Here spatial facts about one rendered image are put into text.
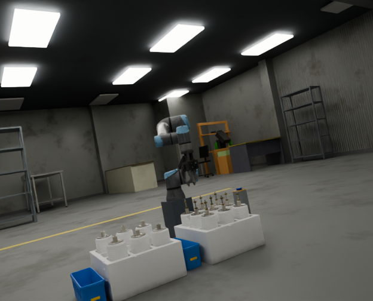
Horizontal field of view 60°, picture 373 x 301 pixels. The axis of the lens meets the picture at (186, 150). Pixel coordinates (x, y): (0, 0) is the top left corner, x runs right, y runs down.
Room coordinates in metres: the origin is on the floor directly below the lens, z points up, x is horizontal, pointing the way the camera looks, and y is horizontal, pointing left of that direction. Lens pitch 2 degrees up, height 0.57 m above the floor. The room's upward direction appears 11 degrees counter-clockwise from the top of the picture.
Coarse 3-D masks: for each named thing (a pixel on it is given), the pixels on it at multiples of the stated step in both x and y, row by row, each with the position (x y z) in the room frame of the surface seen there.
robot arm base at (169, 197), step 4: (168, 188) 2.49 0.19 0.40; (172, 188) 2.47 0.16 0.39; (176, 188) 2.48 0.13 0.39; (180, 188) 2.50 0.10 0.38; (168, 192) 2.49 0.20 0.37; (172, 192) 2.47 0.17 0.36; (176, 192) 2.47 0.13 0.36; (180, 192) 2.48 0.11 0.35; (168, 196) 2.48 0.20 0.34; (172, 196) 2.47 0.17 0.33; (176, 196) 2.46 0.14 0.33; (180, 196) 2.47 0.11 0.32; (184, 196) 2.50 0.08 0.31; (168, 200) 2.48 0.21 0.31; (172, 200) 2.46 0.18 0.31; (176, 200) 2.45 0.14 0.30
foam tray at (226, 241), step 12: (252, 216) 1.93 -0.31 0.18; (180, 228) 2.01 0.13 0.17; (192, 228) 1.92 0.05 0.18; (216, 228) 1.80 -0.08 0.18; (228, 228) 1.83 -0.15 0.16; (240, 228) 1.87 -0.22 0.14; (252, 228) 1.91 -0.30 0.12; (192, 240) 1.90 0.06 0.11; (204, 240) 1.78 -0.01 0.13; (216, 240) 1.78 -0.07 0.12; (228, 240) 1.82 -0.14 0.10; (240, 240) 1.86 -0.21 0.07; (252, 240) 1.90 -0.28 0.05; (204, 252) 1.80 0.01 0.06; (216, 252) 1.77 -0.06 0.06; (228, 252) 1.81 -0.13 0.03; (240, 252) 1.85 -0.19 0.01
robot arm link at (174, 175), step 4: (168, 172) 2.48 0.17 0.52; (172, 172) 2.47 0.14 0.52; (176, 172) 2.49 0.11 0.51; (180, 172) 2.49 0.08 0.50; (164, 176) 2.51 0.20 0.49; (168, 176) 2.47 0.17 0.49; (172, 176) 2.47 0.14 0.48; (176, 176) 2.47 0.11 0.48; (180, 176) 2.47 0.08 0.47; (168, 180) 2.48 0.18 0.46; (172, 180) 2.47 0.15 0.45; (176, 180) 2.47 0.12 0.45; (180, 180) 2.48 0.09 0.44; (168, 184) 2.48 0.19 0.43; (172, 184) 2.47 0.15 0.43; (176, 184) 2.48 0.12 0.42; (180, 184) 2.50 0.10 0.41
